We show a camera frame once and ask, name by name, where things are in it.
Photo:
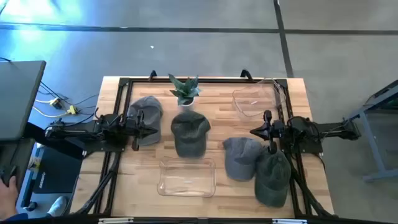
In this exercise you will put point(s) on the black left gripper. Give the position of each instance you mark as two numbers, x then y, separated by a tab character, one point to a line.
136	130

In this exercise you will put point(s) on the black computer mouse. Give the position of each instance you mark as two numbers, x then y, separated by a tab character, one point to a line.
6	174

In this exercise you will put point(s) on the green succulent in white pot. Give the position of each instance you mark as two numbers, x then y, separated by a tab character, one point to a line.
185	91

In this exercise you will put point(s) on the grey metal table frame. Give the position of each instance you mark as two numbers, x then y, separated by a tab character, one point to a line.
371	140

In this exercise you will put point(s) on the silver metal bracket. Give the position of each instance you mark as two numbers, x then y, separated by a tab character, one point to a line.
289	221
115	220

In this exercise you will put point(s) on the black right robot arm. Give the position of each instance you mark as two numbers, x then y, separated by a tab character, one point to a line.
311	130

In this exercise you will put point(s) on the person's hand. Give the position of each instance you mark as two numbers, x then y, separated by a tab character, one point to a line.
7	196

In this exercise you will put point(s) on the light grey desk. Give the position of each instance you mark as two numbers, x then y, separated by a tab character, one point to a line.
18	99

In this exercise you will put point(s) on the person's shoe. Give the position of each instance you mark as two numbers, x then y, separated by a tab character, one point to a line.
57	207

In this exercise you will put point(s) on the black frame clamp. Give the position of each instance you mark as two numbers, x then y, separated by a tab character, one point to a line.
246	74
152	74

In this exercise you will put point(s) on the black aluminium table frame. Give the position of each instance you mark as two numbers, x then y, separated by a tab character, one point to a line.
217	80

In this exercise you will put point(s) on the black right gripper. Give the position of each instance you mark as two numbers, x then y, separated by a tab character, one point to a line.
275	130

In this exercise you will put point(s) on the dark green baseball cap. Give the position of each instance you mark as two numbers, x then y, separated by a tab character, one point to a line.
272	180
190	133

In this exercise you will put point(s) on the grey baseball cap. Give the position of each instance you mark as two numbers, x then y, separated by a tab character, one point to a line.
241	158
152	109

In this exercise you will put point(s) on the dark grey desk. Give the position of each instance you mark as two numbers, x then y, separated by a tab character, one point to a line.
12	152

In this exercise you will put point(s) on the black Trossen case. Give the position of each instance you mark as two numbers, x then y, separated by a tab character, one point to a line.
56	174

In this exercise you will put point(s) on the clear plastic bin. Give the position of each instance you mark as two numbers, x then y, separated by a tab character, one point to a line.
186	179
255	102

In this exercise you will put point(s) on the black support beam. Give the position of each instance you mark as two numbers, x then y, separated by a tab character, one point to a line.
53	140

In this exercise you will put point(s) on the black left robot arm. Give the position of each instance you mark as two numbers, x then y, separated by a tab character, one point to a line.
93	130

